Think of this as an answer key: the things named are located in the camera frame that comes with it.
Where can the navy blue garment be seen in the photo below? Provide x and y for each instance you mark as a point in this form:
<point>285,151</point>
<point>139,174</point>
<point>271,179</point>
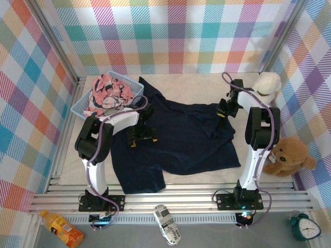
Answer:
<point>181,144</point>

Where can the pink whale print garment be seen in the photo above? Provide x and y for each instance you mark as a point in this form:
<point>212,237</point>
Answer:
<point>108,90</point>

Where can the blue plastic laundry basket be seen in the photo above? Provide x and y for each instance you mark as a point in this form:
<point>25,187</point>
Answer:
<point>77,109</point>

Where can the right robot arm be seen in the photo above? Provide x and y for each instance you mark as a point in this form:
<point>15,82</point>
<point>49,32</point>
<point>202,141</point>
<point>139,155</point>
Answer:
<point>249,168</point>

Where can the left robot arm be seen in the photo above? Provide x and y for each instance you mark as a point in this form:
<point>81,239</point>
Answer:
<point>95,175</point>

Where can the white plush dog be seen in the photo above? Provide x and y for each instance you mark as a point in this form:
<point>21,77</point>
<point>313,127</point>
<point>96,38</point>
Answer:
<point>269,82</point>

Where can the brown teddy bear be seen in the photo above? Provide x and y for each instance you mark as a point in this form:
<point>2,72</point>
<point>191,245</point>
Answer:
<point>292,155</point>

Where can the orange juice bottle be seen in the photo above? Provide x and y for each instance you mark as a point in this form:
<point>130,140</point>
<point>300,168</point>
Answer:
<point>62,228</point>

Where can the teal alarm clock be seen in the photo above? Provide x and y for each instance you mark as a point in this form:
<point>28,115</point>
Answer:
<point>306,228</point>

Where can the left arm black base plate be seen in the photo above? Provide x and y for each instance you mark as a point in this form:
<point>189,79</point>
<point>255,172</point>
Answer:
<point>116,202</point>

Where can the aluminium rail frame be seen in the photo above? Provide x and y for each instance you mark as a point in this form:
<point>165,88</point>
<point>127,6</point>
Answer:
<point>168,200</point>

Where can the aluminium side rail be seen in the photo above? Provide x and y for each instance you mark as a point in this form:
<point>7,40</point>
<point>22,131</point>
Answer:
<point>62,155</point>

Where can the aluminium corner post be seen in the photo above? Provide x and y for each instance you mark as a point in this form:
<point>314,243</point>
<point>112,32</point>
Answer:
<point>282,38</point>
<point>55,42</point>

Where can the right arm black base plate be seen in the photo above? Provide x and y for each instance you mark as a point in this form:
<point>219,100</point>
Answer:
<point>225,201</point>

